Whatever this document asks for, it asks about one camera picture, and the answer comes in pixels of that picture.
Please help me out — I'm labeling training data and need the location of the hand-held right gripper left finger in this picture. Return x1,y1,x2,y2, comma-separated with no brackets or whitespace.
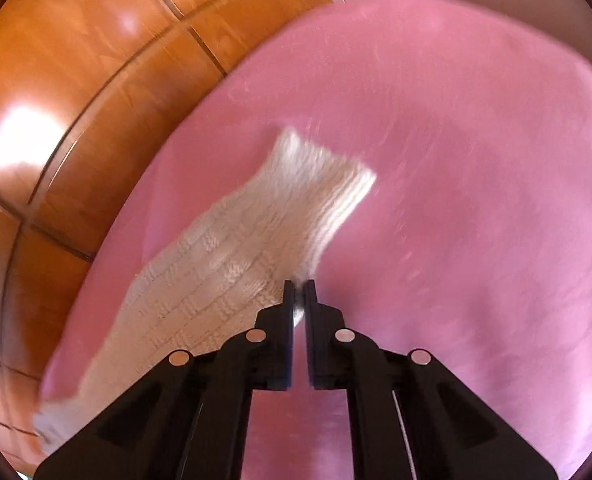
33,280,296,480

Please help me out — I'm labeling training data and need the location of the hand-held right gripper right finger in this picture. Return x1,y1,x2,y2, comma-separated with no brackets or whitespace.
305,279,559,480

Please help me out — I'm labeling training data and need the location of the white knitted sweater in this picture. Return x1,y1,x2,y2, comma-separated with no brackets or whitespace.
32,127,377,456

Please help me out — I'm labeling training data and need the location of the pink bed sheet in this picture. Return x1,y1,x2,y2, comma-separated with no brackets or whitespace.
41,0,592,480

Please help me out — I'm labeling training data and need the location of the wooden wardrobe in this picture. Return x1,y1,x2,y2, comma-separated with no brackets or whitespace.
0,0,347,461

